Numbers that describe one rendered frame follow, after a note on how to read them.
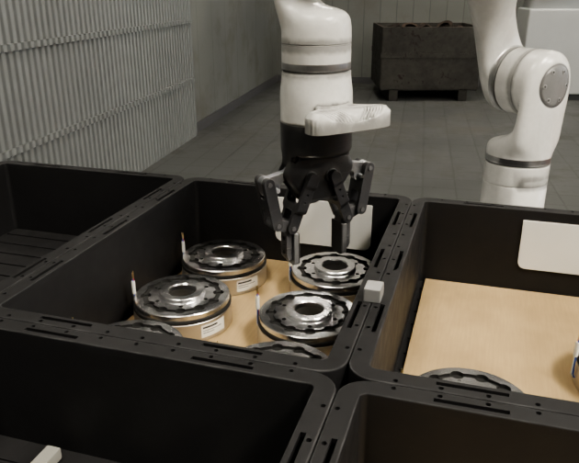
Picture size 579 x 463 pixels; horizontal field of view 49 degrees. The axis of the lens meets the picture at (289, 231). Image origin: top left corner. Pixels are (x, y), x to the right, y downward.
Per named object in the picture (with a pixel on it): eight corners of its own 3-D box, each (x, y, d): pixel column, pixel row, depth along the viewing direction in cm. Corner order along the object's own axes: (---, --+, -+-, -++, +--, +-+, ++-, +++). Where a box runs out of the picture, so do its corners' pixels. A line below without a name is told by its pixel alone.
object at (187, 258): (203, 239, 84) (203, 235, 84) (276, 248, 81) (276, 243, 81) (167, 270, 75) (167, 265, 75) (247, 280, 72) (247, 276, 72)
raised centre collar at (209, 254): (213, 245, 81) (213, 241, 81) (249, 250, 79) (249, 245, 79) (197, 260, 76) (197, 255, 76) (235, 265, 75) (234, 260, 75)
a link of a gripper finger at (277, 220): (262, 171, 67) (278, 218, 70) (247, 179, 66) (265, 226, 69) (273, 177, 64) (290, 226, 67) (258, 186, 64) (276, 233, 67)
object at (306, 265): (304, 252, 80) (304, 247, 80) (384, 261, 77) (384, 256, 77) (280, 285, 71) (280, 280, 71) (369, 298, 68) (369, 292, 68)
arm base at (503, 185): (469, 253, 105) (481, 152, 99) (527, 256, 104) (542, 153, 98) (476, 276, 96) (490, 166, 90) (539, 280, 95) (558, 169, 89)
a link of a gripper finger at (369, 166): (368, 162, 69) (352, 213, 71) (380, 164, 70) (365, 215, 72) (354, 156, 72) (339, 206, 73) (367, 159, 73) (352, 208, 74)
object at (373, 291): (367, 292, 53) (367, 279, 53) (383, 294, 53) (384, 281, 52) (362, 301, 51) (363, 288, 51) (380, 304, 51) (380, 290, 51)
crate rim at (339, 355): (190, 193, 86) (188, 175, 86) (412, 214, 78) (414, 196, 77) (-26, 338, 51) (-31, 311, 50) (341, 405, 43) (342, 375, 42)
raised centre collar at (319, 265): (319, 258, 77) (319, 254, 77) (359, 264, 76) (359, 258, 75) (309, 275, 73) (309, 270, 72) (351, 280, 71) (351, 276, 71)
